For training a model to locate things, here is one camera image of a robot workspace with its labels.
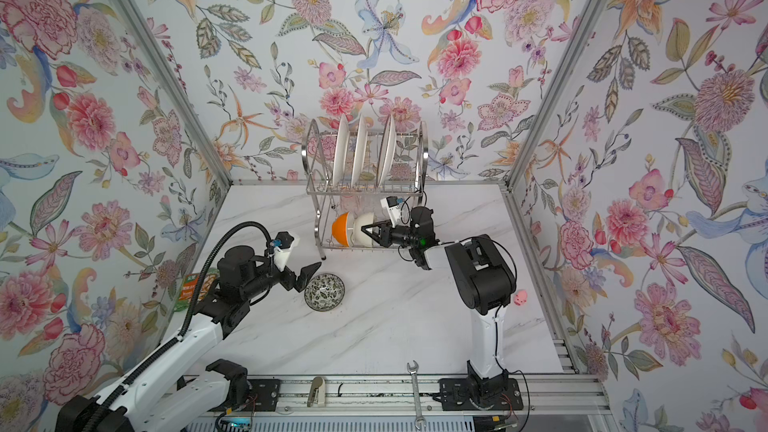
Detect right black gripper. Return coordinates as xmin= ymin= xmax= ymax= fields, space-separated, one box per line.
xmin=365 ymin=220 xmax=422 ymax=251

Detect cream white bowl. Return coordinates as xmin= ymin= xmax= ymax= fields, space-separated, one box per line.
xmin=351 ymin=212 xmax=375 ymax=248

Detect orange bowl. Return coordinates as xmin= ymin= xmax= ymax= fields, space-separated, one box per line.
xmin=331 ymin=212 xmax=356 ymax=248

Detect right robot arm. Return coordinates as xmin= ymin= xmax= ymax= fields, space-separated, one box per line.
xmin=354 ymin=206 xmax=517 ymax=408

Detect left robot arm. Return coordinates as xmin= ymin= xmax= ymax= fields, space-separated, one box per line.
xmin=55 ymin=246 xmax=321 ymax=431

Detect steel two-tier dish rack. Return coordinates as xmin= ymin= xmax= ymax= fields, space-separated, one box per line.
xmin=301 ymin=119 xmax=429 ymax=259

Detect pink drinking glass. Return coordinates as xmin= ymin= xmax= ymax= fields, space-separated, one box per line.
xmin=339 ymin=187 xmax=361 ymax=213

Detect right orange striped plate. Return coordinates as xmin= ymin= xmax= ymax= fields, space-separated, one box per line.
xmin=375 ymin=115 xmax=396 ymax=188

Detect orange striped plate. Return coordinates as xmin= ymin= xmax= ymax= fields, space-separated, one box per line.
xmin=350 ymin=116 xmax=368 ymax=187
xmin=375 ymin=115 xmax=396 ymax=188

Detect middle orange striped plate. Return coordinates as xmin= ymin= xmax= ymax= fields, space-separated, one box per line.
xmin=350 ymin=116 xmax=368 ymax=187

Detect left white patterned plate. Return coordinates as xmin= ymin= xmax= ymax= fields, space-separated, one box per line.
xmin=331 ymin=115 xmax=349 ymax=187

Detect green snack packet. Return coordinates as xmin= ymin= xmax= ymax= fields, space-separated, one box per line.
xmin=173 ymin=269 xmax=218 ymax=313

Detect small pink toy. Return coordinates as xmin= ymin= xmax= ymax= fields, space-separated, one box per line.
xmin=513 ymin=290 xmax=528 ymax=306

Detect silver open-end wrench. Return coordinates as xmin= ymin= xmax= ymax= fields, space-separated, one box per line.
xmin=406 ymin=360 xmax=427 ymax=431

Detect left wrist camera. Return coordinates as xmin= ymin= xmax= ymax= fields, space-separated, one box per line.
xmin=271 ymin=231 xmax=300 ymax=272

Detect small metal bracket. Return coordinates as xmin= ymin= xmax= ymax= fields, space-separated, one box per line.
xmin=307 ymin=376 xmax=326 ymax=408

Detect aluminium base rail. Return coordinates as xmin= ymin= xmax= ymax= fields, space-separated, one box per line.
xmin=241 ymin=372 xmax=611 ymax=418

